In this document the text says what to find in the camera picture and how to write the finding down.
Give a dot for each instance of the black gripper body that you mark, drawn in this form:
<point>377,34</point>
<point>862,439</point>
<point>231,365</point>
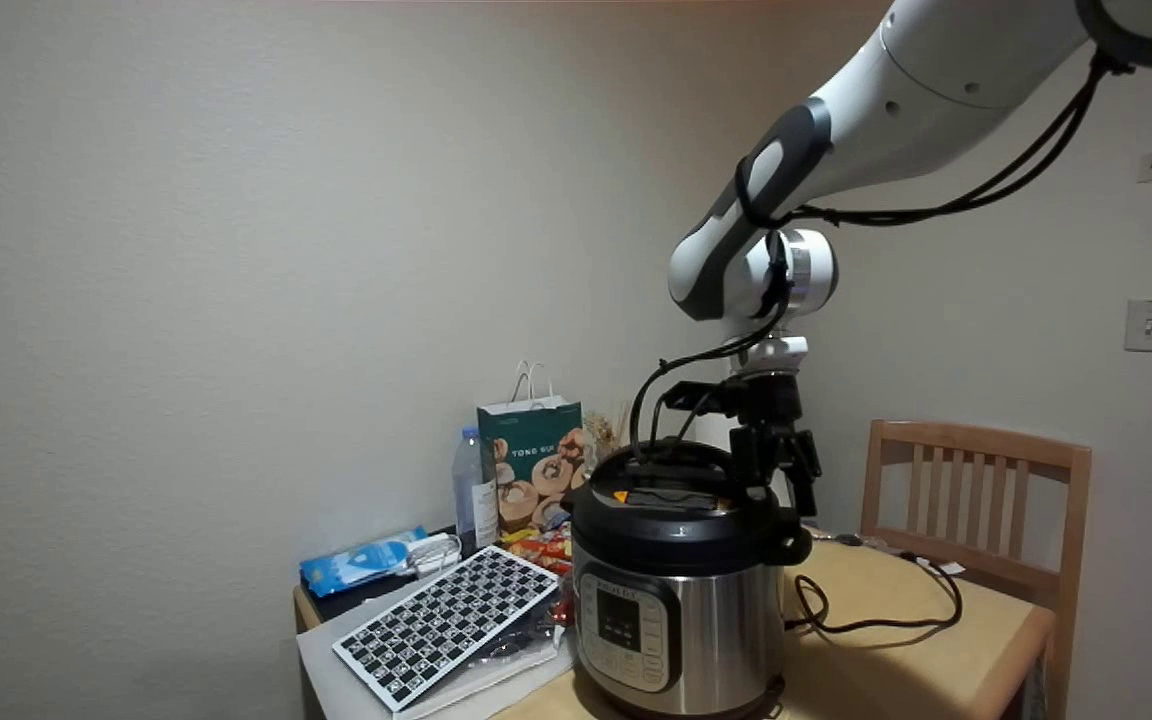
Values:
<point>764,404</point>

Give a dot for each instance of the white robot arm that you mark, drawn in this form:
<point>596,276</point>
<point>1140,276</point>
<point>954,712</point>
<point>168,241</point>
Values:
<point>948,81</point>

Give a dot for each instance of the stainless steel cooker body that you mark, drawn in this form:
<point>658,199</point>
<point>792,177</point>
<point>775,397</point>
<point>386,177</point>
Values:
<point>683,626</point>

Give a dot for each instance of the jar with dried sticks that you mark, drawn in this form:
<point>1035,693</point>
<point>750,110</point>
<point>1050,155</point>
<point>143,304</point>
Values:
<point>596,434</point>

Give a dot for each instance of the wooden chair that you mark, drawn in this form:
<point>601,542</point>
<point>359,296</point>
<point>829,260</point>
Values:
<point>979,447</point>

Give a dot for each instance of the green gift bag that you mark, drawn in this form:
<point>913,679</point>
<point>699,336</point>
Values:
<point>531,442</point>

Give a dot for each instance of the yellow snack packet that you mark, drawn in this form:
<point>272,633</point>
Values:
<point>537,548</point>

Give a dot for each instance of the clear water bottle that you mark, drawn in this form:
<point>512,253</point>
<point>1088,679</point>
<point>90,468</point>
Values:
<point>470,492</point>

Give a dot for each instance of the black white checkerboard panel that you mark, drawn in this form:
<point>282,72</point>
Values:
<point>449,626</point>

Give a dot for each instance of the blue tissue pack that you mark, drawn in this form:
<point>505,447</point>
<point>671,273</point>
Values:
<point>361,560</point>

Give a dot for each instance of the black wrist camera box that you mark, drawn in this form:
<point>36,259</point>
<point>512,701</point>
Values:
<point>700,397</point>

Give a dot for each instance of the white light switch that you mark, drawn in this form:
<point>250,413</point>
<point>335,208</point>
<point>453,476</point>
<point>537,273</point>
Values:
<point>1151,327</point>

